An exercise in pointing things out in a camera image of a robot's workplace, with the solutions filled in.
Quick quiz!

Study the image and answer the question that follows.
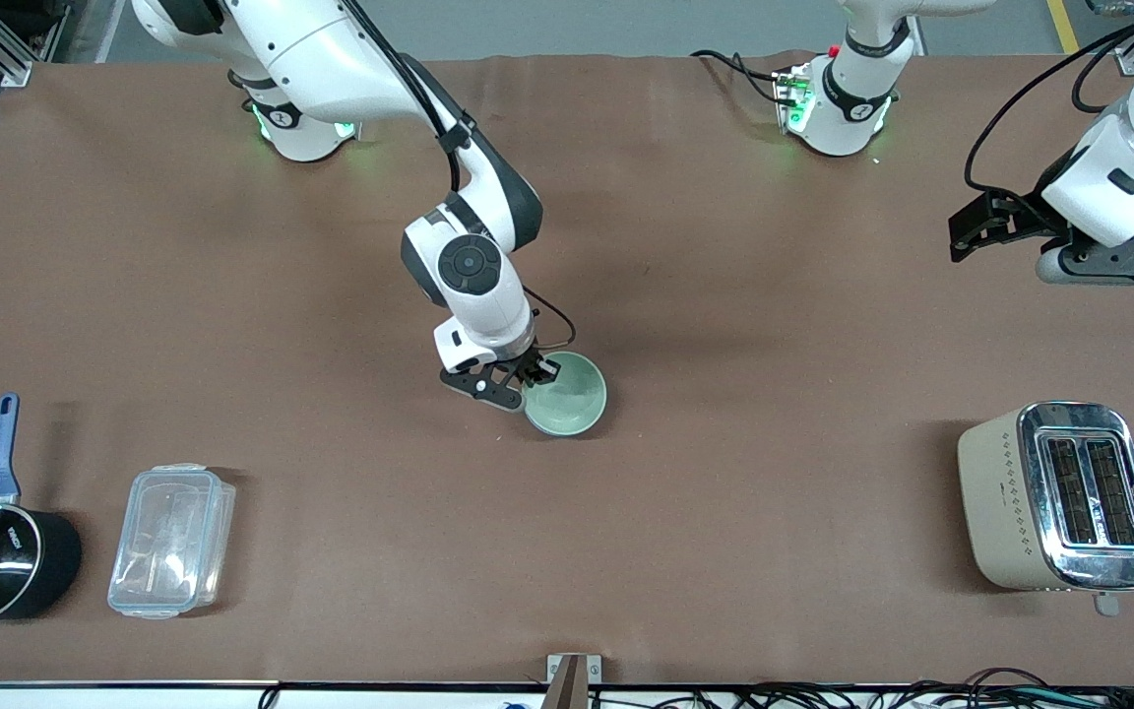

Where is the pale green bowl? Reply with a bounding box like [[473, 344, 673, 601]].
[[524, 352, 608, 438]]

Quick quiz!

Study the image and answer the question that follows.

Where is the large table cover cloth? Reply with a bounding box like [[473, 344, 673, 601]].
[[0, 51, 1134, 687]]

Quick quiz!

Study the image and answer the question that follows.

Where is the left base connector box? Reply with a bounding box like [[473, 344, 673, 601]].
[[773, 67, 816, 135]]

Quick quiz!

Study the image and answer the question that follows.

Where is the beige and chrome toaster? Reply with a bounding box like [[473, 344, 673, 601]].
[[957, 401, 1134, 617]]

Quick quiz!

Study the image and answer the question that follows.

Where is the clear plastic food container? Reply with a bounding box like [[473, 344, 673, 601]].
[[107, 464, 237, 620]]

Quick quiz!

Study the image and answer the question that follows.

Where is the short looped left arm cable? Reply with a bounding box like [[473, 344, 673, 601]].
[[1069, 30, 1134, 114]]

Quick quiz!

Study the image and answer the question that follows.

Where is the metal table edge bracket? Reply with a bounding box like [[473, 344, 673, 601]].
[[546, 654, 602, 709]]

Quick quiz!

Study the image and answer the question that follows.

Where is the black left base cable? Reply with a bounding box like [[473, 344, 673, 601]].
[[690, 49, 787, 104]]

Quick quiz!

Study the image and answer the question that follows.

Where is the tangled black cable bundle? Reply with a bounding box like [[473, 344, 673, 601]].
[[587, 668, 1134, 709]]

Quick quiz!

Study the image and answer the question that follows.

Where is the black saucepan with blue handle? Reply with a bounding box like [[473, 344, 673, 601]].
[[0, 393, 84, 627]]

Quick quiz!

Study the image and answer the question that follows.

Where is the aluminium profile frame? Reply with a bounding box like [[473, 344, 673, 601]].
[[0, 0, 71, 88]]

